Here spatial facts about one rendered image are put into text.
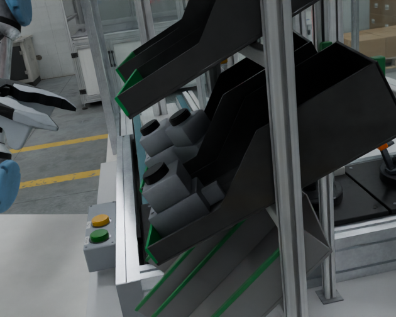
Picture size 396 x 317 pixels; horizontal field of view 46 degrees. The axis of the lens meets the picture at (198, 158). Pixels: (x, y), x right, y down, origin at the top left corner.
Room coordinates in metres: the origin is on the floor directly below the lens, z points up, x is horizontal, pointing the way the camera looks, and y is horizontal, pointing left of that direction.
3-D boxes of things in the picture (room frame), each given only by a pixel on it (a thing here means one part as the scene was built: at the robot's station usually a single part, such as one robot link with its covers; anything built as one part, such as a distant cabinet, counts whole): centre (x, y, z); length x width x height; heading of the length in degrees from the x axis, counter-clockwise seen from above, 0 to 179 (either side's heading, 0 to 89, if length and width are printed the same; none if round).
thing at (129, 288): (1.16, 0.20, 0.91); 0.89 x 0.06 x 0.11; 6
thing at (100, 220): (0.96, 0.24, 0.96); 0.04 x 0.04 x 0.02
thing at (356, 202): (0.93, -0.24, 1.01); 0.24 x 0.24 x 0.13; 6
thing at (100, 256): (0.96, 0.24, 0.93); 0.21 x 0.07 x 0.06; 6
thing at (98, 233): (0.89, 0.23, 0.96); 0.04 x 0.04 x 0.02
